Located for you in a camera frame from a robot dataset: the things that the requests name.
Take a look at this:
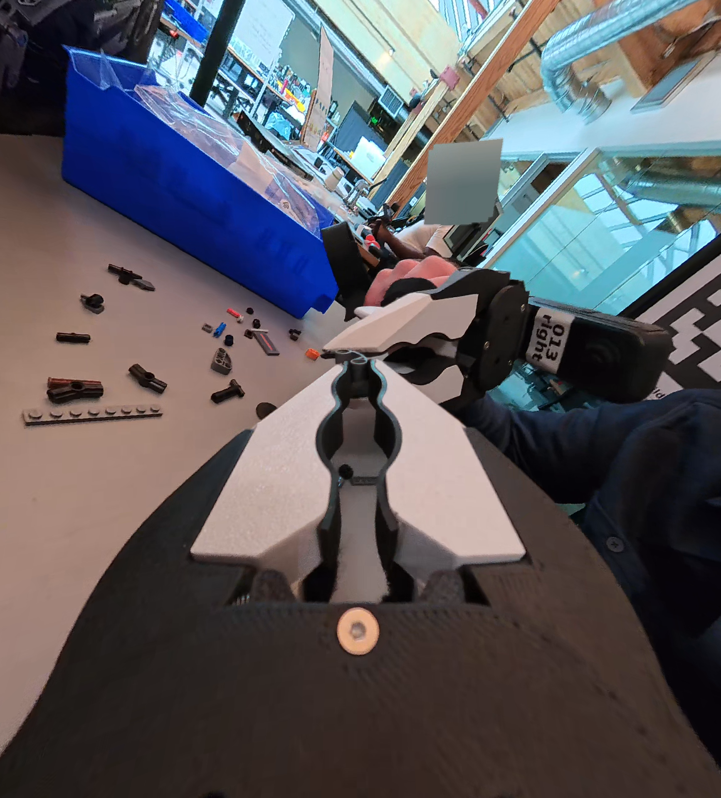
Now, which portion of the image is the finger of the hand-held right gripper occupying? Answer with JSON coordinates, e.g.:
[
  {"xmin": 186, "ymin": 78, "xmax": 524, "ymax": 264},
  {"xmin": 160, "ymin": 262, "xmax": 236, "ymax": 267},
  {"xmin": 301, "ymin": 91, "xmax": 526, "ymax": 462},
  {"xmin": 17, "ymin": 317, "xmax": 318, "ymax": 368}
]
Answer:
[
  {"xmin": 388, "ymin": 338, "xmax": 485, "ymax": 409},
  {"xmin": 322, "ymin": 290, "xmax": 481, "ymax": 359}
]

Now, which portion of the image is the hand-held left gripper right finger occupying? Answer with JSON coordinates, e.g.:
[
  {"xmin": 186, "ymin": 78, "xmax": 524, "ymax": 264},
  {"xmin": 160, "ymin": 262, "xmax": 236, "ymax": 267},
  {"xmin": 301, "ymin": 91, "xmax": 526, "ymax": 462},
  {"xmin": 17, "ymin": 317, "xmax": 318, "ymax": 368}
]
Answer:
[{"xmin": 368, "ymin": 360, "xmax": 527, "ymax": 603}]

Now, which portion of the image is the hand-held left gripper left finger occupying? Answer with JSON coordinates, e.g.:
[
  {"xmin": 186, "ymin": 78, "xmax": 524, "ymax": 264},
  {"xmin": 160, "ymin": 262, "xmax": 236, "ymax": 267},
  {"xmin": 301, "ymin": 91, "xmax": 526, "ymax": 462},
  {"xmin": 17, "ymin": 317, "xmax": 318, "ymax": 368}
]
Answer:
[{"xmin": 190, "ymin": 363, "xmax": 346, "ymax": 603}]

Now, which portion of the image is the grey liftarm with blue pins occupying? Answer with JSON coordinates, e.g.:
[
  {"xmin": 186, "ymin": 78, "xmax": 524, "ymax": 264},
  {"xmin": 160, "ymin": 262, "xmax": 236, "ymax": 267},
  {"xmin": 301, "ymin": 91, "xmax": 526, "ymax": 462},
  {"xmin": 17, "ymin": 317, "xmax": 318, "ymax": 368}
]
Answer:
[{"xmin": 336, "ymin": 350, "xmax": 381, "ymax": 400}]

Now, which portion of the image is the person's right forearm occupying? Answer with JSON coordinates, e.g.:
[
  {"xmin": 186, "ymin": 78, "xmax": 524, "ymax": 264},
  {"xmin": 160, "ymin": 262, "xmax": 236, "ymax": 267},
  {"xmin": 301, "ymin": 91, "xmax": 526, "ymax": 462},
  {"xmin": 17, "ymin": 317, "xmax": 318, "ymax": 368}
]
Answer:
[{"xmin": 459, "ymin": 392, "xmax": 632, "ymax": 507}]

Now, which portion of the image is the person's right hand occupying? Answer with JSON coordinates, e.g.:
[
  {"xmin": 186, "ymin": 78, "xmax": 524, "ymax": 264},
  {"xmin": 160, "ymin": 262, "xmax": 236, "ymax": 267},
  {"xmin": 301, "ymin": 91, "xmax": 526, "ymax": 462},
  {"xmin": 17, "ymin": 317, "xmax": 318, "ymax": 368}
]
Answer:
[{"xmin": 362, "ymin": 256, "xmax": 462, "ymax": 308}]

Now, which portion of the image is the glass partition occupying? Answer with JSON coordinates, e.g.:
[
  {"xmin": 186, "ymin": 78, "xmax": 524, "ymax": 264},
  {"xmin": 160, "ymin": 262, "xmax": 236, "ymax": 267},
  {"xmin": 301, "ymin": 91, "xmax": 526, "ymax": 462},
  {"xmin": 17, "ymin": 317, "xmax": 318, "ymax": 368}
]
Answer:
[{"xmin": 491, "ymin": 146, "xmax": 721, "ymax": 313}]

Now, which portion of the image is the black angled connector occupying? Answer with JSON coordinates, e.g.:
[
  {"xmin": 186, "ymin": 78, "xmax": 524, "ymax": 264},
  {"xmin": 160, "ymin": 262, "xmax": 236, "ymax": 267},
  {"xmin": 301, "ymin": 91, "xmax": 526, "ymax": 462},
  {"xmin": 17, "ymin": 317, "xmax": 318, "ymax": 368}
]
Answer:
[{"xmin": 128, "ymin": 364, "xmax": 168, "ymax": 394}]

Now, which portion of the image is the long grey studded plate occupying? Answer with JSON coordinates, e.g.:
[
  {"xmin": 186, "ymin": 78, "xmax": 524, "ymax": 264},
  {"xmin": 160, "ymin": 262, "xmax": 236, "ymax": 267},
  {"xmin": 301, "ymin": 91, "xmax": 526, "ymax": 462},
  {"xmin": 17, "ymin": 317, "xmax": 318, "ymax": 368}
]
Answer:
[{"xmin": 22, "ymin": 404, "xmax": 163, "ymax": 427}]

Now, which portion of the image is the black axle connector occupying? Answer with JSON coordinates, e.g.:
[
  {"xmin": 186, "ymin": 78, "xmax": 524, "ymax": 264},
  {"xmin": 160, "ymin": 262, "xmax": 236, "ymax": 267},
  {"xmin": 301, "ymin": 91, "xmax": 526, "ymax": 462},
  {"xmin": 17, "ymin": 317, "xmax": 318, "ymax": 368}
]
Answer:
[{"xmin": 46, "ymin": 382, "xmax": 105, "ymax": 405}]

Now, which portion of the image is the person's dark blue clothing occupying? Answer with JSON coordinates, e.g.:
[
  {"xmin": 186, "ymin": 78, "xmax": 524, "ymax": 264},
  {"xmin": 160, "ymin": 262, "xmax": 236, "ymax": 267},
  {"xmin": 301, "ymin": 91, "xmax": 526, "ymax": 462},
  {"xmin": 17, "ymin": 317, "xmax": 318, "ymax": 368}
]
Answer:
[{"xmin": 575, "ymin": 388, "xmax": 721, "ymax": 798}]

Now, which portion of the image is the cluttered workbench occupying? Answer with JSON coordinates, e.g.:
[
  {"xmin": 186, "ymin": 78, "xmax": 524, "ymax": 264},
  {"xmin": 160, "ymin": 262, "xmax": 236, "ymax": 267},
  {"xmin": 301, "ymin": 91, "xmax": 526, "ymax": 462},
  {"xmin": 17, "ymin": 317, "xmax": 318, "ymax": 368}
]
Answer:
[{"xmin": 207, "ymin": 59, "xmax": 399, "ymax": 207}]

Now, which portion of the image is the black connector with grey slope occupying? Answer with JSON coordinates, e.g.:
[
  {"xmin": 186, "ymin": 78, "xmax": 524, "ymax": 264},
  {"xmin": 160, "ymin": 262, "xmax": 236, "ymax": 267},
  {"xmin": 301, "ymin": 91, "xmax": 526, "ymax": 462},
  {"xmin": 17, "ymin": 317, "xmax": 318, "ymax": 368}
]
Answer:
[{"xmin": 107, "ymin": 263, "xmax": 156, "ymax": 293}]

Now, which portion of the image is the clear plastic bag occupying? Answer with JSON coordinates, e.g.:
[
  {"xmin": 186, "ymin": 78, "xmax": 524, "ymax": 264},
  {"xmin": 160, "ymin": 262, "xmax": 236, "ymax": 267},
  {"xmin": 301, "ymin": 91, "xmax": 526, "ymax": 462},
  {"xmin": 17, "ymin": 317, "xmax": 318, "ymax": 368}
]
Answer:
[{"xmin": 95, "ymin": 50, "xmax": 336, "ymax": 228}]

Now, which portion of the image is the wooden beam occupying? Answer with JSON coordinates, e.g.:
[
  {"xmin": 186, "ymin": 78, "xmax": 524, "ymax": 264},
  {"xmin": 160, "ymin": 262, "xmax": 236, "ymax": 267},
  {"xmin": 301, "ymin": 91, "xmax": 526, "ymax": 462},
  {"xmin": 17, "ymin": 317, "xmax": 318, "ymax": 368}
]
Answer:
[{"xmin": 384, "ymin": 0, "xmax": 562, "ymax": 209}]

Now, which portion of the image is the blue plastic bin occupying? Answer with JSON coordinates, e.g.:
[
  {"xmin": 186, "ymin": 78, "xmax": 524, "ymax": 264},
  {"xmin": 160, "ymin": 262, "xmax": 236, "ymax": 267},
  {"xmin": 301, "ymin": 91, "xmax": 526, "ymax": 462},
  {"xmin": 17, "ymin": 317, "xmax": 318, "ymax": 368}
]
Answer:
[{"xmin": 61, "ymin": 45, "xmax": 341, "ymax": 320}]

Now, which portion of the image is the black pillar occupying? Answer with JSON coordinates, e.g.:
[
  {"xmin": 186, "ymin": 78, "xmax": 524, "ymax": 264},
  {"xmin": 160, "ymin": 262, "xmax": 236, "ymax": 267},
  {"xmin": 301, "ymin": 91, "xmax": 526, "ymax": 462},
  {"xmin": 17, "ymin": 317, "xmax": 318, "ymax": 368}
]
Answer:
[{"xmin": 189, "ymin": 0, "xmax": 247, "ymax": 112}]

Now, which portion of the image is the white board panel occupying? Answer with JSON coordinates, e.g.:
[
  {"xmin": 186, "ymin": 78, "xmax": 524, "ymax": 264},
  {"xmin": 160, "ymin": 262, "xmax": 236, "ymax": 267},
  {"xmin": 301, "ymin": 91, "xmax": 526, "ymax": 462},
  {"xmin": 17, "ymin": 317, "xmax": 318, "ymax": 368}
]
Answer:
[{"xmin": 232, "ymin": 0, "xmax": 296, "ymax": 54}]

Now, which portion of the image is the silver air duct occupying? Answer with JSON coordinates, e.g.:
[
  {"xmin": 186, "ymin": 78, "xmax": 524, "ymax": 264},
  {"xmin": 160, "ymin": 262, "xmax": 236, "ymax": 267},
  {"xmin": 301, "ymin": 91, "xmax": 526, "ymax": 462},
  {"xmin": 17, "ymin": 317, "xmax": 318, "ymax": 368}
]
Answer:
[
  {"xmin": 540, "ymin": 0, "xmax": 721, "ymax": 114},
  {"xmin": 616, "ymin": 159, "xmax": 721, "ymax": 218}
]

